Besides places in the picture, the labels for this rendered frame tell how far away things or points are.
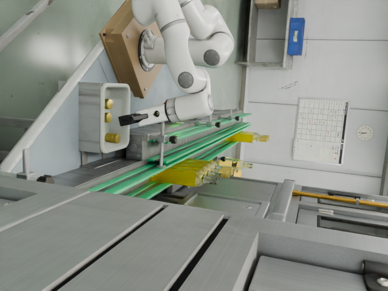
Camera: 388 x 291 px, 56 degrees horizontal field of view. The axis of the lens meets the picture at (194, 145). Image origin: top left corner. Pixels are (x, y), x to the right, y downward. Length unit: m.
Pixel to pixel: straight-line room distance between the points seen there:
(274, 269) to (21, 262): 0.18
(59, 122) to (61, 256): 0.89
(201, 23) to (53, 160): 0.64
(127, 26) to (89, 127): 0.36
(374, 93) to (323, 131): 1.07
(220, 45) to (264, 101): 5.97
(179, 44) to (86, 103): 0.36
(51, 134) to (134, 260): 0.89
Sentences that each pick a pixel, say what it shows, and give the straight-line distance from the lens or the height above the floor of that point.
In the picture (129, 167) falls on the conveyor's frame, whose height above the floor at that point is 0.88.
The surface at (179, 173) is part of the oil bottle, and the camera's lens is 1.37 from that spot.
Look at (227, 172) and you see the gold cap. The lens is 1.45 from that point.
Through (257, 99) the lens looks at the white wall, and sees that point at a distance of 7.25.
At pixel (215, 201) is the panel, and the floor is 1.11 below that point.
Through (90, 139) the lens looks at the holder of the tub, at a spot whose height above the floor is 0.79.
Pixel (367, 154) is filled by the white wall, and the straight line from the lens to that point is 7.30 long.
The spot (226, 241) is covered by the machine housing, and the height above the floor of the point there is 1.41.
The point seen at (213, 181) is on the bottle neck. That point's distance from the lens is 1.35.
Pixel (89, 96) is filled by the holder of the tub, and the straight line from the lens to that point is 1.19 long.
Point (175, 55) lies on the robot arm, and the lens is 1.05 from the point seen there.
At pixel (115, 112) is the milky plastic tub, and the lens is 1.32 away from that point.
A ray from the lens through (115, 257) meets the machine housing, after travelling 0.27.
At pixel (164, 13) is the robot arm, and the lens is 1.12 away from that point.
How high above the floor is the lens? 1.47
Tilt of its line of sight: 18 degrees down
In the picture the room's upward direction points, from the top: 96 degrees clockwise
